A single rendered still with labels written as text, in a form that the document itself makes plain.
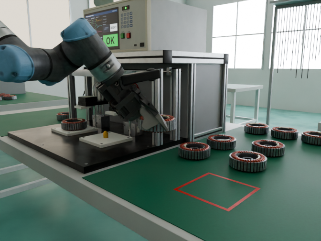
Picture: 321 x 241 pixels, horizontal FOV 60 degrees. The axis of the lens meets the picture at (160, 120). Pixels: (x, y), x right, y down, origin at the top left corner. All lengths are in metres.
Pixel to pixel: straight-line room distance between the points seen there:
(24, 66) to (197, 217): 0.47
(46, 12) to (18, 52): 5.65
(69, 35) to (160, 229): 0.47
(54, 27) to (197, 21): 5.15
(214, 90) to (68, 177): 0.74
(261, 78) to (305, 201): 7.00
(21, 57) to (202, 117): 0.81
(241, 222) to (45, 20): 5.90
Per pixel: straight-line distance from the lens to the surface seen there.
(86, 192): 0.79
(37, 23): 6.17
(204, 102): 1.22
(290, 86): 7.43
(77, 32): 0.70
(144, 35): 1.11
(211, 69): 1.25
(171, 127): 0.79
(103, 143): 1.05
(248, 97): 7.86
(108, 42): 1.28
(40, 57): 0.68
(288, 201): 0.74
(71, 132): 1.24
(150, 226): 0.62
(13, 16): 6.02
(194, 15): 1.33
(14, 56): 0.63
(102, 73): 0.72
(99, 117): 1.36
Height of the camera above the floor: 1.06
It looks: 11 degrees down
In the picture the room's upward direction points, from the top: straight up
